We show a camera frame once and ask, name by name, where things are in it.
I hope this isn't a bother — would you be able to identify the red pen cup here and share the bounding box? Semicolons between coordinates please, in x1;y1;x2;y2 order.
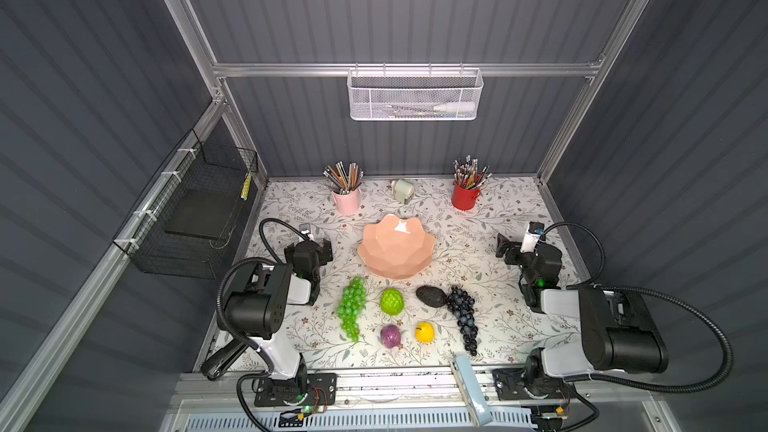
451;184;481;211

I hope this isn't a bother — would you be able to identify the green grape bunch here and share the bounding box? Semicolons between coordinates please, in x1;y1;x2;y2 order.
336;277;367;342

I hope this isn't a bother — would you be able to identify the purple passion fruit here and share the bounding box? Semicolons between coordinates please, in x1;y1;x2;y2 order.
380;324;402;349

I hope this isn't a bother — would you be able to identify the pink pencil cup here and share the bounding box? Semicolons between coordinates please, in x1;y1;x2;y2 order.
331;188;361;215

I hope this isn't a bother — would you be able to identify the green custard apple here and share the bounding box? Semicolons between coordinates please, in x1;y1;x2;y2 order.
380;288;405;316

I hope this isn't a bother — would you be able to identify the right black corrugated cable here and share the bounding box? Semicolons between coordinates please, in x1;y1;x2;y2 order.
542;221;734;395

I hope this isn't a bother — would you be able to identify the pens bundle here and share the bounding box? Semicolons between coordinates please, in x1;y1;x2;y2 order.
453;155;492;191

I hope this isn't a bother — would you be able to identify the yellow lemon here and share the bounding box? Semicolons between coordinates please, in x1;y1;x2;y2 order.
414;322;435;344

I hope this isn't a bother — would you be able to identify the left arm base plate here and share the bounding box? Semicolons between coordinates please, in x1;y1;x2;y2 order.
253;373;338;407

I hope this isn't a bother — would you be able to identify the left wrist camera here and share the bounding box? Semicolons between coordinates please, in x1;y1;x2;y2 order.
299;223;318;241

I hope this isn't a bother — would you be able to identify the dark avocado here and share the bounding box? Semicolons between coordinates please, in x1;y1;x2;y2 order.
416;285;448;308

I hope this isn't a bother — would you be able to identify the aluminium front rail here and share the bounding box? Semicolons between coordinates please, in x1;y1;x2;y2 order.
169;364;652;409

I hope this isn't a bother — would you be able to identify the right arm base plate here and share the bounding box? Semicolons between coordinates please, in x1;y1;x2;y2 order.
492;367;572;402

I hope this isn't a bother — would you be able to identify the coloured pencils bundle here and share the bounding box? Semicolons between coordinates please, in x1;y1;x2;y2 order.
323;161;364;195

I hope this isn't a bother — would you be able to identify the dark purple grape bunch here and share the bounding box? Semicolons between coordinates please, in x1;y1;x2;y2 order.
447;285;478;356

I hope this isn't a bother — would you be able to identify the white marker in basket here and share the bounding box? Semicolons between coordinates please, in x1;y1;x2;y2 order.
388;102;477;116

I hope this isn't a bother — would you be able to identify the light blue bracket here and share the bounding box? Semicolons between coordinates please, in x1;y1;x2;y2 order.
450;354;492;427

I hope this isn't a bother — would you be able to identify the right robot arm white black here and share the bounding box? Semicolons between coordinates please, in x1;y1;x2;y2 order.
495;232;669;398

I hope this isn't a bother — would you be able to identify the pink scalloped fruit bowl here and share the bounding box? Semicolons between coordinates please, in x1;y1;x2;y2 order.
357;214;436;280

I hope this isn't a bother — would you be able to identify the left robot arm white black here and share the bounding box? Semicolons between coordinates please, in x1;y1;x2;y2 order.
201;239;333;404

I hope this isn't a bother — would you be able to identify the black wire basket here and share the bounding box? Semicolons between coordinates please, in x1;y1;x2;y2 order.
113;133;259;280

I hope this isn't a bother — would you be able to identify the white wire mesh basket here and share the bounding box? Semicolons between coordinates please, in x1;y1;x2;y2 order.
346;66;484;121

